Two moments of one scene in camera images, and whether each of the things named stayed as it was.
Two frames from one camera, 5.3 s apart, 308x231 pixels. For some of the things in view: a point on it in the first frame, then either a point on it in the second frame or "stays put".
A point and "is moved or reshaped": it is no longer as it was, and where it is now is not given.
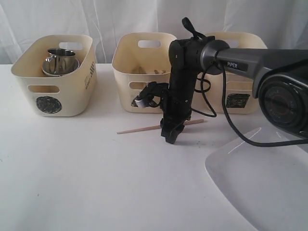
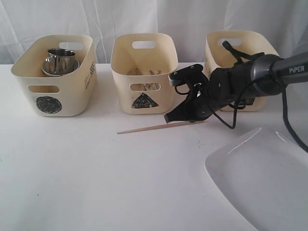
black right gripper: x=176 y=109 → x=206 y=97
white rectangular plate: x=268 y=185 stays put
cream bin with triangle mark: x=139 y=58 stays put
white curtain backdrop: x=282 y=24 stays put
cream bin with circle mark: x=71 y=95 stays put
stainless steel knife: x=141 y=71 is moved or reshaped
